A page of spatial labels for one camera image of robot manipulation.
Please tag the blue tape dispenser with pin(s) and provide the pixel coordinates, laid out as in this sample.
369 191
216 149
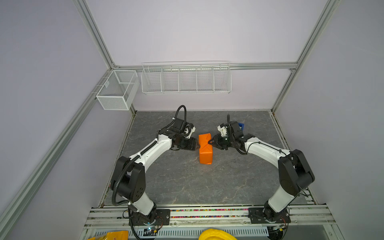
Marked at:
241 125

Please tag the white mesh square basket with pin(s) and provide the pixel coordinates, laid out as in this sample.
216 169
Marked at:
119 90

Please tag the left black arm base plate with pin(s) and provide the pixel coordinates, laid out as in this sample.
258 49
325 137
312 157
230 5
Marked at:
159 217

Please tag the yellow plastic bag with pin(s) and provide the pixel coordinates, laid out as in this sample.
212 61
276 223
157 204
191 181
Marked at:
120 235

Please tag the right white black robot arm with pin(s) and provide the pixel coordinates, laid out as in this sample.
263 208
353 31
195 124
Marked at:
295 173

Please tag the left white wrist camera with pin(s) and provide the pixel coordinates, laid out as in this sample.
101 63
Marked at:
189 130

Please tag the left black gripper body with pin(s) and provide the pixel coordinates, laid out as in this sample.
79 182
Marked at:
186 143

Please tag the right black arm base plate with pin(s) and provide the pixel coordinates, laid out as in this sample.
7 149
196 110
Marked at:
261 215

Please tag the long white wire basket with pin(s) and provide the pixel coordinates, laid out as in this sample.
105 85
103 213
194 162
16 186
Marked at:
186 77

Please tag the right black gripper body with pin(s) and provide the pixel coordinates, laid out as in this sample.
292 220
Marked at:
224 142

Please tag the yellow hard hat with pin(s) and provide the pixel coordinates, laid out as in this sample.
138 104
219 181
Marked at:
214 234

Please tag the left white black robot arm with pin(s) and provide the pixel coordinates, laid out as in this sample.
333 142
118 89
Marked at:
128 181

